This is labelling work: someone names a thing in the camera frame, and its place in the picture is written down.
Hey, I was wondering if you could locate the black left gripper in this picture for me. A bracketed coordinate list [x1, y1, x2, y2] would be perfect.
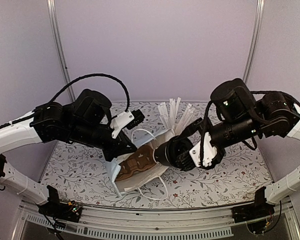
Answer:
[68, 121, 138, 163]

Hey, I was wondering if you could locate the brown cardboard cup carrier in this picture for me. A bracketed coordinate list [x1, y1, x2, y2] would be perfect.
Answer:
[115, 145, 156, 182]

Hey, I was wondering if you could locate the light blue paper bag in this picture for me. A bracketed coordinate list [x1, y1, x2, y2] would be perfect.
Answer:
[105, 128, 175, 201]

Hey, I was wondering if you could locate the black paper coffee cup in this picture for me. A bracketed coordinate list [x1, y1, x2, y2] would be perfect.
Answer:
[153, 136, 196, 172]

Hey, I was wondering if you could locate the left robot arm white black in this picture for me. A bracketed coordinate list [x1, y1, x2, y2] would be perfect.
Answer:
[0, 89, 137, 217]

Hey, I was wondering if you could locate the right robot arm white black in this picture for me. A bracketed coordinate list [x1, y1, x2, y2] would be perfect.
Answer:
[196, 78, 300, 169]

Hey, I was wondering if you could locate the bundle of white wrapped straws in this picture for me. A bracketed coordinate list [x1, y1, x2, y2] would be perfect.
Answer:
[157, 97, 196, 135]

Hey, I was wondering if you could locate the floral patterned table mat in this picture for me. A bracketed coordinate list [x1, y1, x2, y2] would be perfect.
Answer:
[38, 101, 277, 210]

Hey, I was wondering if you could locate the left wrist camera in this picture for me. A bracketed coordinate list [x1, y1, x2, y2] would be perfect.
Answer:
[110, 109, 145, 139]

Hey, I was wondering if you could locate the black braided cable loop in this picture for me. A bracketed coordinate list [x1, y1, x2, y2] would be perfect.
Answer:
[48, 73, 130, 111]

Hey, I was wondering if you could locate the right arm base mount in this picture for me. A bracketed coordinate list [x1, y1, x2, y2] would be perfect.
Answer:
[231, 203, 275, 235]

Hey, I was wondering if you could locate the front aluminium rail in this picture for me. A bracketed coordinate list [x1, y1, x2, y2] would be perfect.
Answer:
[12, 199, 300, 240]

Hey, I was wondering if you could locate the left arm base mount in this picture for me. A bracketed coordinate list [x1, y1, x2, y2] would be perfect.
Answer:
[37, 201, 83, 223]

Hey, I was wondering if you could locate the right aluminium frame post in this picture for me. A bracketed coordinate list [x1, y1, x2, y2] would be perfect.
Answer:
[242, 0, 265, 85]

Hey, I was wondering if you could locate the aluminium frame post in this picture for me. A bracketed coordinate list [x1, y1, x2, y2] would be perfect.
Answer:
[46, 0, 77, 101]
[242, 0, 265, 85]

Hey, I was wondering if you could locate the left aluminium frame post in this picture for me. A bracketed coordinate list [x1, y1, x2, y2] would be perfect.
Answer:
[46, 0, 77, 101]

